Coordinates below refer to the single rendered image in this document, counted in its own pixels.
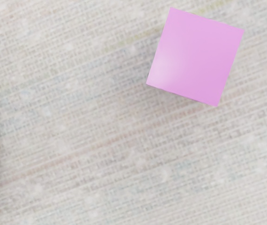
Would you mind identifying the pink cube block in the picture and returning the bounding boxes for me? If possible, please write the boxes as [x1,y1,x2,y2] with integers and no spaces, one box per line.
[146,7,245,108]

